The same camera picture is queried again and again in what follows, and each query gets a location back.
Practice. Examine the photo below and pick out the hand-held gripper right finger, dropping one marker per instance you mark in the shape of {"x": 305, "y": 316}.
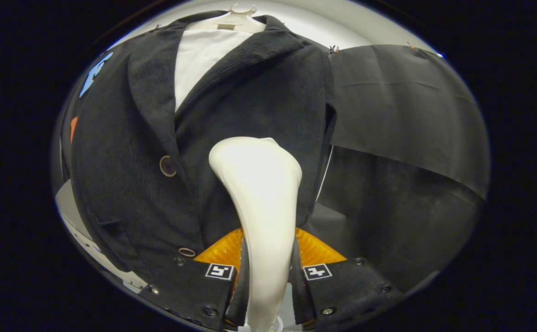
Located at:
{"x": 296, "y": 295}

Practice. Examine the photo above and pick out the black jacket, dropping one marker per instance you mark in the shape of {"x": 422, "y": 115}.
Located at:
{"x": 259, "y": 106}

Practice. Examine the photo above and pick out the white shirt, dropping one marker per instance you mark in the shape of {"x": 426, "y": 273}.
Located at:
{"x": 199, "y": 60}

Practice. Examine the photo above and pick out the white garment steamer head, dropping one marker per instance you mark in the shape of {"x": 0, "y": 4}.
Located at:
{"x": 264, "y": 198}

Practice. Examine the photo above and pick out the grey cabinet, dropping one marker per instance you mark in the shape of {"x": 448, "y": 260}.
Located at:
{"x": 68, "y": 205}

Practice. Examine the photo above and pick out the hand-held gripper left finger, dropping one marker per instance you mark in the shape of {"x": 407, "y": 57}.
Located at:
{"x": 243, "y": 295}

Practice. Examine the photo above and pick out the row of small cloth clips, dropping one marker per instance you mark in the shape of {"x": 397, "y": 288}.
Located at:
{"x": 334, "y": 48}

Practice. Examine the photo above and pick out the white clothes hanger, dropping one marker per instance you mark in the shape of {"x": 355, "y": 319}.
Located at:
{"x": 245, "y": 23}

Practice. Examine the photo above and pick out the black backdrop cloth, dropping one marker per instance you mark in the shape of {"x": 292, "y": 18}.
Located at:
{"x": 411, "y": 101}

